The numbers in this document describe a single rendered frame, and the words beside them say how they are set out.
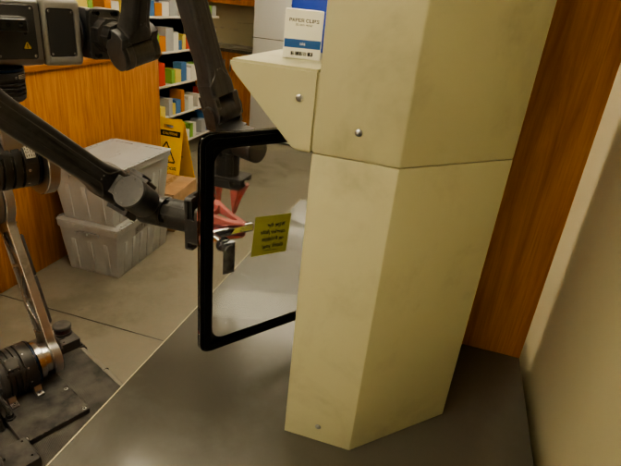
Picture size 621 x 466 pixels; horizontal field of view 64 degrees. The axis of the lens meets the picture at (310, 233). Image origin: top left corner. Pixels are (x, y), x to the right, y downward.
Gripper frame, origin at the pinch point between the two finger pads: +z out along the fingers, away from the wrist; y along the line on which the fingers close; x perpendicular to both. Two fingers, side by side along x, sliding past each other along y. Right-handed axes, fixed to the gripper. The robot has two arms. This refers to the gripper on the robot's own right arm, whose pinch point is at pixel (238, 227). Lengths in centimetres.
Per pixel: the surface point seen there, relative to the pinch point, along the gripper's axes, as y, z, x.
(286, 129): 23.2, 13.6, -16.8
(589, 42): 36, 51, 21
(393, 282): 4.4, 29.6, -14.7
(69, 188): -66, -162, 134
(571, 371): -13, 60, 1
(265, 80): 28.7, 10.5, -16.8
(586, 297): -2, 60, 7
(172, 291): -119, -103, 138
